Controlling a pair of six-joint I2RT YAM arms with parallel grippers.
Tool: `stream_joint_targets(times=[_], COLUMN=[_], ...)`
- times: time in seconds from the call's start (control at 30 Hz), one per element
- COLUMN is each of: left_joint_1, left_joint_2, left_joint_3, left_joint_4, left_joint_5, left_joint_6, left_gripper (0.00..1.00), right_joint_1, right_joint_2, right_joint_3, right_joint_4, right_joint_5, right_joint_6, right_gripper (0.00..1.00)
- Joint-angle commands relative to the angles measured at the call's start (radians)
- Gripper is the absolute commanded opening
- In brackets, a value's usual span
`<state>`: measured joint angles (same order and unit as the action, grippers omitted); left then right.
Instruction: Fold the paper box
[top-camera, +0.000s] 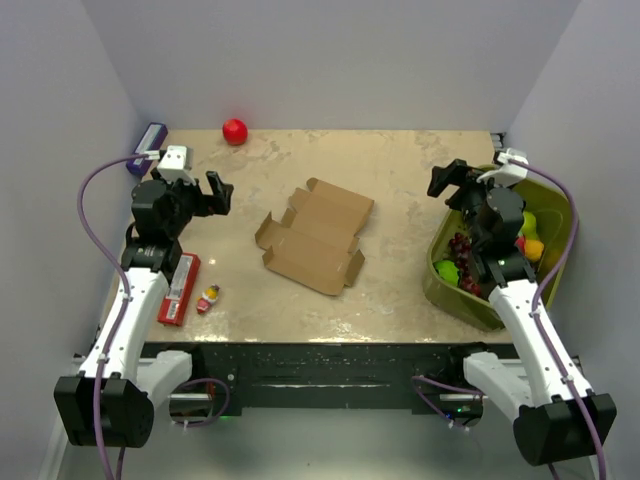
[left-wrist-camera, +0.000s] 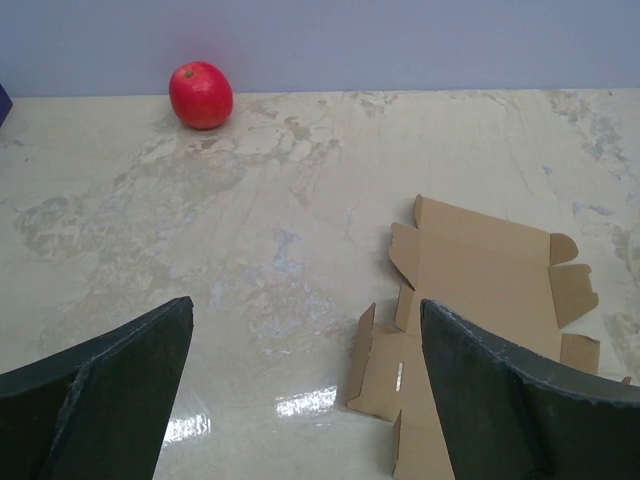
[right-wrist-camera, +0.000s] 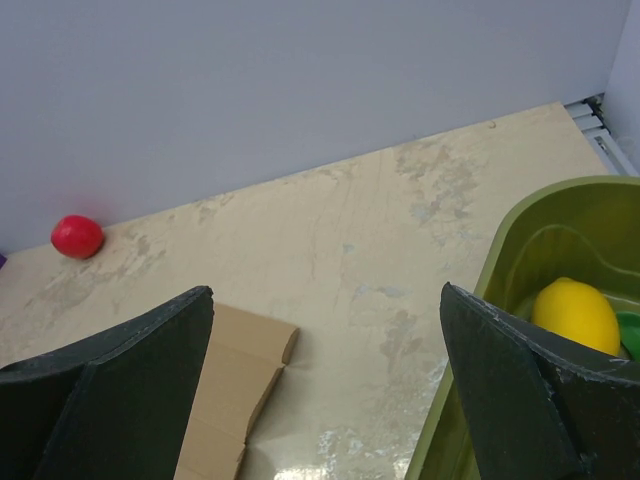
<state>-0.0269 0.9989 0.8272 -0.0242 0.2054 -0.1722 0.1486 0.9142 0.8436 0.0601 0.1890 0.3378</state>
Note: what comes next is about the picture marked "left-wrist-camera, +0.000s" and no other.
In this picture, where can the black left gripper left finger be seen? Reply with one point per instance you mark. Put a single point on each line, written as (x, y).
(100, 409)

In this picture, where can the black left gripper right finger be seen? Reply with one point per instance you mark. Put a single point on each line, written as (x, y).
(507, 412)

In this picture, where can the brown cardboard box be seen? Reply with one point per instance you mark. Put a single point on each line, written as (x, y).
(520, 283)

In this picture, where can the purple rectangular box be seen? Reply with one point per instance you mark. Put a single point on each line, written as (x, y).
(6, 105)

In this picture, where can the red apple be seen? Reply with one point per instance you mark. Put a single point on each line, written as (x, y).
(200, 95)

